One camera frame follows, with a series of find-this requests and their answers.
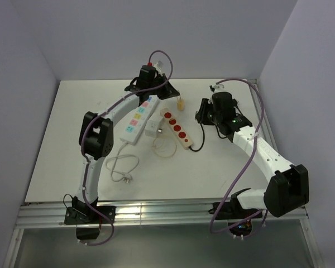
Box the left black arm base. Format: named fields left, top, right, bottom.
left=60, top=194, right=117, bottom=241

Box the white charger block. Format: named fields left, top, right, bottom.
left=150, top=113, right=164, bottom=128

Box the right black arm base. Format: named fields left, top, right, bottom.
left=208, top=188, right=262, bottom=239

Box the white multicolour power strip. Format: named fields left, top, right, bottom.
left=119, top=95, right=160, bottom=145

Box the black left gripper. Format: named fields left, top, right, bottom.
left=147, top=74, right=180, bottom=101

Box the aluminium rail frame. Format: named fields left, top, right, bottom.
left=247, top=78, right=305, bottom=202
left=3, top=198, right=325, bottom=267

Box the aluminium right rail frame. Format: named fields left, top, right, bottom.
left=247, top=78, right=305, bottom=202

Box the yellow usb charger plug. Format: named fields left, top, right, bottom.
left=176, top=96, right=185, bottom=111

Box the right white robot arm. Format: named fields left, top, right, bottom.
left=195, top=92, right=310, bottom=219

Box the aluminium front rail frame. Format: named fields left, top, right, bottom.
left=3, top=198, right=325, bottom=267

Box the white cube socket adapter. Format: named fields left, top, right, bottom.
left=144, top=120, right=160, bottom=138

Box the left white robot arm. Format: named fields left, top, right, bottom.
left=72, top=64, right=179, bottom=223

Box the beige red power strip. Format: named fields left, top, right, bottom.
left=160, top=108, right=193, bottom=150

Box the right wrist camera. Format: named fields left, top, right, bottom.
left=209, top=84, right=224, bottom=94

